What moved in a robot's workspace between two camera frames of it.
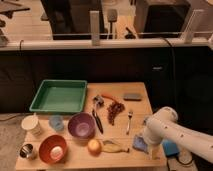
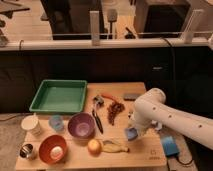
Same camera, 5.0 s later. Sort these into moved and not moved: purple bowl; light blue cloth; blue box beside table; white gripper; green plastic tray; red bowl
Moved: white gripper; light blue cloth
Not moved: red bowl; blue box beside table; purple bowl; green plastic tray
